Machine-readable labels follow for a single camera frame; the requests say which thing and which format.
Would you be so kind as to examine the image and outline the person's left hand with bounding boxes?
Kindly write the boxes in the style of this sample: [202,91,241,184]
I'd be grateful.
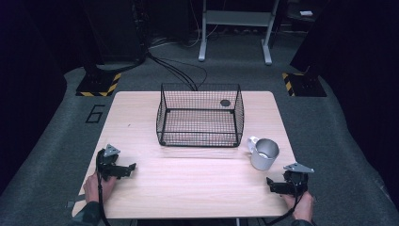
[82,171,119,204]

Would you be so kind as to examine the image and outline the black wire mesh basket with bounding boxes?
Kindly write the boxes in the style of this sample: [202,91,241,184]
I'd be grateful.
[155,82,246,148]

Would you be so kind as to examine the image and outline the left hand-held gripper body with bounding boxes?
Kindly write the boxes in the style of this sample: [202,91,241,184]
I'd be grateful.
[95,143,127,182]

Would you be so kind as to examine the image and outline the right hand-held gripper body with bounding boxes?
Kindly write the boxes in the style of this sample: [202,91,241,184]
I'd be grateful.
[282,162,315,198]

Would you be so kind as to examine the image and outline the person's right hand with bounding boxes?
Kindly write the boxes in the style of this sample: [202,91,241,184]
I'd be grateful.
[280,190,315,222]

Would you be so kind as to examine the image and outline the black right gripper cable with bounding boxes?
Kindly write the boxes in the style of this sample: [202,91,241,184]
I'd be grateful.
[263,184,306,226]

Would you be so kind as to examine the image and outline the white mug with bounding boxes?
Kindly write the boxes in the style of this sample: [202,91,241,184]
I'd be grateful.
[246,136,280,172]

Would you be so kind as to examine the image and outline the white metal stand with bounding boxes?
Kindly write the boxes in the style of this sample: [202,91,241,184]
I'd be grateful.
[198,0,280,67]

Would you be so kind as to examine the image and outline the black hazard striped stand base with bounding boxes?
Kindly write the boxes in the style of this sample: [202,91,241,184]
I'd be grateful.
[75,72,122,98]
[280,72,327,98]

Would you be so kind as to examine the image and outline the black floor cables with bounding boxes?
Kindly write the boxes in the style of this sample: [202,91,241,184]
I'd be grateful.
[146,50,209,92]

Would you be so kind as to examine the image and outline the dark equipment column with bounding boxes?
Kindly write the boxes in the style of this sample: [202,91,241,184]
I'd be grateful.
[82,0,149,73]

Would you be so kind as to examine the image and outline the dark curtain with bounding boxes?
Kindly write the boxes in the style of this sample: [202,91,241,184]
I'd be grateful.
[0,0,95,196]
[290,0,399,211]

